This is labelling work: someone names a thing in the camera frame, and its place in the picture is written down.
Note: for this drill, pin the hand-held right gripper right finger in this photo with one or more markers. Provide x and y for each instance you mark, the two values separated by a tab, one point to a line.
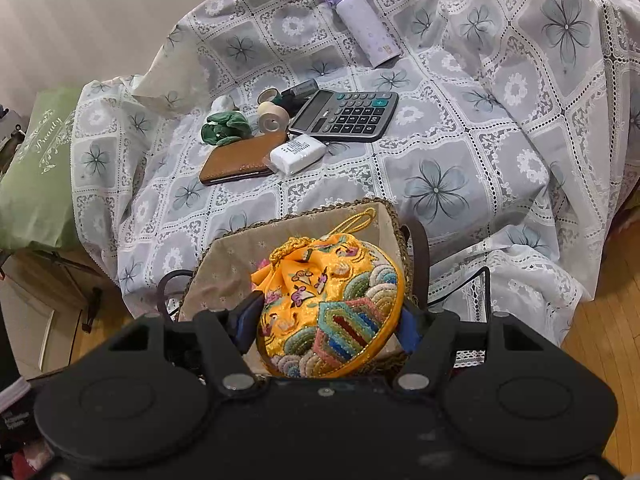
411	332

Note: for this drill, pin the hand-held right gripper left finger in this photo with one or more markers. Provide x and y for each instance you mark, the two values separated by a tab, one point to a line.
246	330

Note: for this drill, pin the woven basket with fabric liner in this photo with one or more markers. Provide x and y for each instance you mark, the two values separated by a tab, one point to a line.
225	260

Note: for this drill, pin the yellow embroidered pouch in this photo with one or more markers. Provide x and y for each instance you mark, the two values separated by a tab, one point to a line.
320	310

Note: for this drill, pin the white packet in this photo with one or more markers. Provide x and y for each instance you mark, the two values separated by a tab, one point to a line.
297	152

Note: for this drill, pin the green scrunchie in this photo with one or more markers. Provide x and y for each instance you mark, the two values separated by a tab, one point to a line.
225	127

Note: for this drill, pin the white plush toy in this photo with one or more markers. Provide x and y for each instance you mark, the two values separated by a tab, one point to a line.
222	105

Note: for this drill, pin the green tape roll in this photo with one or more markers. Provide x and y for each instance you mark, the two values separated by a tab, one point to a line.
267	96

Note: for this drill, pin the dark labelled bottle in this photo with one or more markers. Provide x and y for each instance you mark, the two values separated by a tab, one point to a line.
300	91

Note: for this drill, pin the brown leather wallet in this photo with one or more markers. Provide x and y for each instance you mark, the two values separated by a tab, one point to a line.
240	157

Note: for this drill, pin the white floral lace cloth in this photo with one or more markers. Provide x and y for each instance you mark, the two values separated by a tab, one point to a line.
450	135

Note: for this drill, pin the white cabinet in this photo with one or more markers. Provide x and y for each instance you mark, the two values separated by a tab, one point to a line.
25	320

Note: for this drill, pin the grey desk calculator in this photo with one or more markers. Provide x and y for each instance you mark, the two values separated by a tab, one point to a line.
350	112

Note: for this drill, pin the black printed box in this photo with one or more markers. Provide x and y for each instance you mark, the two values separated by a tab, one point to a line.
17	422

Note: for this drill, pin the green printed pillow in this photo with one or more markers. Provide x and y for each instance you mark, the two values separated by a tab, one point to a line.
35	185

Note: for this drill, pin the purple flask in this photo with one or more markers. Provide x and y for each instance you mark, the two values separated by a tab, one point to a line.
362	30

